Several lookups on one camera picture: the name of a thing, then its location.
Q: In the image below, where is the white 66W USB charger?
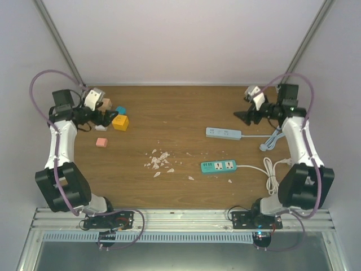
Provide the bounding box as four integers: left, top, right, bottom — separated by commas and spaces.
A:
95, 125, 108, 132

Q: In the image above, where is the blue square plug adapter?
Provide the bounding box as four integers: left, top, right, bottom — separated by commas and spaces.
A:
116, 106, 126, 115

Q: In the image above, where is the peach cube plug adapter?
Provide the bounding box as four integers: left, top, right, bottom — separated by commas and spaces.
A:
99, 98, 112, 112

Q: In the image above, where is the yellow cube socket adapter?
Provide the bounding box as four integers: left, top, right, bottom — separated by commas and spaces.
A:
112, 115, 129, 132

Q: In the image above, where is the pink small plug charger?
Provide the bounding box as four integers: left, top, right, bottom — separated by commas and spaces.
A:
96, 138, 108, 148

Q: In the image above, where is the light blue power strip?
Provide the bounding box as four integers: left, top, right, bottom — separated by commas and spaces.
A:
205, 127, 242, 141

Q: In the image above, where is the teal power strip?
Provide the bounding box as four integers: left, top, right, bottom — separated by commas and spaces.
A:
200, 160, 237, 174

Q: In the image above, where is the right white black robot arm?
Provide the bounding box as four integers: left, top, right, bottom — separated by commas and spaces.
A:
234, 84, 334, 229

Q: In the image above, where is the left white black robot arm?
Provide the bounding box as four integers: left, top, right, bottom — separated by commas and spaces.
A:
35, 88, 118, 228

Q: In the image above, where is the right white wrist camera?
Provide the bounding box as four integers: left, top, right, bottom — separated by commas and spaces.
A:
244, 85, 266, 111

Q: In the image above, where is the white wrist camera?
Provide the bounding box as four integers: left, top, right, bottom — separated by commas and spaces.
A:
244, 85, 266, 111
84, 88, 105, 111

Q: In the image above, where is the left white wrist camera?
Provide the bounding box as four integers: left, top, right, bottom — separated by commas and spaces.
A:
84, 88, 105, 111

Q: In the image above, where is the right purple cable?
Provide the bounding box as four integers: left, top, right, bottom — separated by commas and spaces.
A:
255, 72, 324, 220

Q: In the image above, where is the purple cable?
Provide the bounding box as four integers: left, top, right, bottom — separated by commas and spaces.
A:
29, 69, 85, 217
255, 72, 324, 220

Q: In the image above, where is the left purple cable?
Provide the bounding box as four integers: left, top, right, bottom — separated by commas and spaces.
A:
29, 69, 85, 217

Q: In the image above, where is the white coiled power cord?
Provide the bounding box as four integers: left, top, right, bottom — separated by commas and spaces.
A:
236, 156, 294, 196

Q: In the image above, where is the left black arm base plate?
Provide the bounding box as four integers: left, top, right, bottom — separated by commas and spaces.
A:
78, 211, 134, 231

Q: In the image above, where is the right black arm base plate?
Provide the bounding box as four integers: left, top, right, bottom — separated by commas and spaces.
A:
227, 206, 283, 230

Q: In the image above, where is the grey slotted cable duct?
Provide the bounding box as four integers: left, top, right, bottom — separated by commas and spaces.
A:
43, 231, 253, 244

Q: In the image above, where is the aluminium front rail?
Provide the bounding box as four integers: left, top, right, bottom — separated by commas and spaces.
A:
30, 208, 335, 232

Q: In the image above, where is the right aluminium corner post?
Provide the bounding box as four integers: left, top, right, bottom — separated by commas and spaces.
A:
285, 0, 335, 73

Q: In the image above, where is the aluminium corner post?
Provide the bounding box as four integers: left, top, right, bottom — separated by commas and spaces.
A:
285, 0, 335, 73
32, 0, 85, 85

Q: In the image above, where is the left aluminium corner post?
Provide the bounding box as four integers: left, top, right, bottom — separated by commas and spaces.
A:
32, 0, 85, 85

